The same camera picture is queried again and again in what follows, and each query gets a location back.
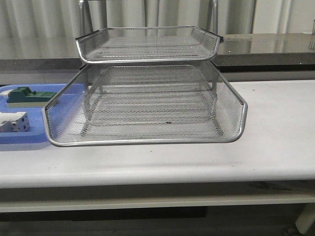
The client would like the mesh tray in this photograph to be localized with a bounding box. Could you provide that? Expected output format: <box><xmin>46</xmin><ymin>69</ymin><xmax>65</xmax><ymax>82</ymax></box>
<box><xmin>42</xmin><ymin>60</ymin><xmax>248</xmax><ymax>147</ymax></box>
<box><xmin>85</xmin><ymin>95</ymin><xmax>215</xmax><ymax>127</ymax></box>
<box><xmin>75</xmin><ymin>26</ymin><xmax>224</xmax><ymax>65</ymax></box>

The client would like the grey stone counter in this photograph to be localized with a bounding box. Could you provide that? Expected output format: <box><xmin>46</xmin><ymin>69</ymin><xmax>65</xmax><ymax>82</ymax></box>
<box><xmin>0</xmin><ymin>33</ymin><xmax>315</xmax><ymax>85</ymax></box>

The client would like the blue plastic tray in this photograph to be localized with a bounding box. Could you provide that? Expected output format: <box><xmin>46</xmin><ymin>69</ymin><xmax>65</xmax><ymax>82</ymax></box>
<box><xmin>0</xmin><ymin>83</ymin><xmax>86</xmax><ymax>145</ymax></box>

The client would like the green terminal block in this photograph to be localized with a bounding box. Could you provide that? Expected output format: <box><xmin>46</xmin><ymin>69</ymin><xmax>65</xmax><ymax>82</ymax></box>
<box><xmin>6</xmin><ymin>87</ymin><xmax>57</xmax><ymax>108</ymax></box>

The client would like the silver rack frame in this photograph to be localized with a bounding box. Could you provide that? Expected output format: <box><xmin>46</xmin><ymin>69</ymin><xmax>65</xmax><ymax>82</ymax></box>
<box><xmin>78</xmin><ymin>0</ymin><xmax>224</xmax><ymax>137</ymax></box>

